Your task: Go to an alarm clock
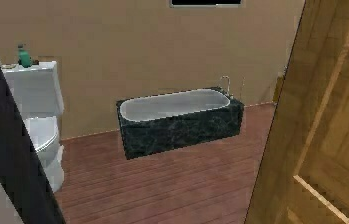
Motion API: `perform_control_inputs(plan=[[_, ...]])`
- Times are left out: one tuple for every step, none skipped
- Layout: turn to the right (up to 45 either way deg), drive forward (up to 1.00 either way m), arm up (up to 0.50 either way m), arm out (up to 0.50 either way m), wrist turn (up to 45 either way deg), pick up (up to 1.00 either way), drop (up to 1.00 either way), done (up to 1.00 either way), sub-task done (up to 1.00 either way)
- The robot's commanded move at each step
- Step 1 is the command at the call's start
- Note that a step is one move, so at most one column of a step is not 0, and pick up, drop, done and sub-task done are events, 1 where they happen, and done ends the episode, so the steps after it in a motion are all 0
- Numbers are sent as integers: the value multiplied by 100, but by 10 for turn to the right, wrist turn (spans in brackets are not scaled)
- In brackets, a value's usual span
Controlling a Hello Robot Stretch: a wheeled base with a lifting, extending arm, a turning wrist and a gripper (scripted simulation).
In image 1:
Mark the dark green marble bathtub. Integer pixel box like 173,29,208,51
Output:
116,86,245,161

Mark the silver bathtub faucet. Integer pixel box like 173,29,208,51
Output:
219,75,233,98

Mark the dark window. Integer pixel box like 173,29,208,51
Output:
169,0,244,8

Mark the white toilet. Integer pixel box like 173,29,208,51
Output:
0,60,66,194

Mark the wooden room door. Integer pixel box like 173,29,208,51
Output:
244,0,349,224

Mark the green soap bottle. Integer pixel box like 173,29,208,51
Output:
17,43,34,69

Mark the black door frame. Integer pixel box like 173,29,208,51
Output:
0,25,67,224

